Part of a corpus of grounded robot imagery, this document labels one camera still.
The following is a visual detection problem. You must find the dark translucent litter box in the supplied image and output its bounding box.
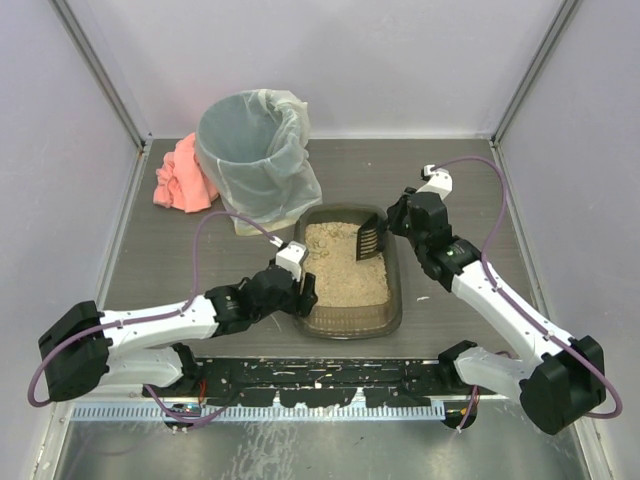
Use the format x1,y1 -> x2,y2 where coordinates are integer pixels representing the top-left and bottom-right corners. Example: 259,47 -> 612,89
294,203 -> 402,339

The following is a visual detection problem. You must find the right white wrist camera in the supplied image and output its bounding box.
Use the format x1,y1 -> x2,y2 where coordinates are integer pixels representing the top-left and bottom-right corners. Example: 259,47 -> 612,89
417,164 -> 453,200

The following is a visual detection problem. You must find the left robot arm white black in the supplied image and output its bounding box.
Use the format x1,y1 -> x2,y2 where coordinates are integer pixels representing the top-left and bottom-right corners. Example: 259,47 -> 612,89
34,265 -> 318,402

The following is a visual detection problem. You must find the grey slotted cable duct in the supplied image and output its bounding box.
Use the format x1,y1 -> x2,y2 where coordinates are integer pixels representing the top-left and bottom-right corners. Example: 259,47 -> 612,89
70,401 -> 446,422

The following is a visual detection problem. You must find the black taped base rail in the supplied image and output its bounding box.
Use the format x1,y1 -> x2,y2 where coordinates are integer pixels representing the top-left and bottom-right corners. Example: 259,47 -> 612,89
153,358 -> 472,408

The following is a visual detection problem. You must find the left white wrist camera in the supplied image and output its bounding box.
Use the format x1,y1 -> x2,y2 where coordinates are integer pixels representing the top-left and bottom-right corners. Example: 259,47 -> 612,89
269,236 -> 309,282

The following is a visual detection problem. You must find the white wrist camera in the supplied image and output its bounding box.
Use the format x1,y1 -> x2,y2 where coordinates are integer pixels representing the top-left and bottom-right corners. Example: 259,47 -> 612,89
269,236 -> 309,282
417,164 -> 453,200

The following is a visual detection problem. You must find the bin with translucent bag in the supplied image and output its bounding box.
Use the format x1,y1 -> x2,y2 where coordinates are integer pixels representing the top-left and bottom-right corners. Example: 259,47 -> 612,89
195,89 -> 323,232

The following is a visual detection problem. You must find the black slotted litter scoop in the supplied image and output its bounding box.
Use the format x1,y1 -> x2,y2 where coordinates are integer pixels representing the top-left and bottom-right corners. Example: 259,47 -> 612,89
355,213 -> 387,262

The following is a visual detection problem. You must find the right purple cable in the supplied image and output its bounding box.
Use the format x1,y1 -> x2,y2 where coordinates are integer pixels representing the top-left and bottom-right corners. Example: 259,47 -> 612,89
434,155 -> 624,419

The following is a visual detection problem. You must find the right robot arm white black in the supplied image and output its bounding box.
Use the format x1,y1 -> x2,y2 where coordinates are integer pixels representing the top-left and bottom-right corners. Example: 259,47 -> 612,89
387,187 -> 606,435

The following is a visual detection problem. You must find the beige cat litter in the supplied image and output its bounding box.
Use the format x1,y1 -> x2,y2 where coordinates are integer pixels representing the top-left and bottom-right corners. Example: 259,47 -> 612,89
304,222 -> 390,308

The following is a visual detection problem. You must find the pink cloth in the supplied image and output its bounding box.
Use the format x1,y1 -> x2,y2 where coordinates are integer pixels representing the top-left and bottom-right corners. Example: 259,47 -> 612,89
153,133 -> 219,214

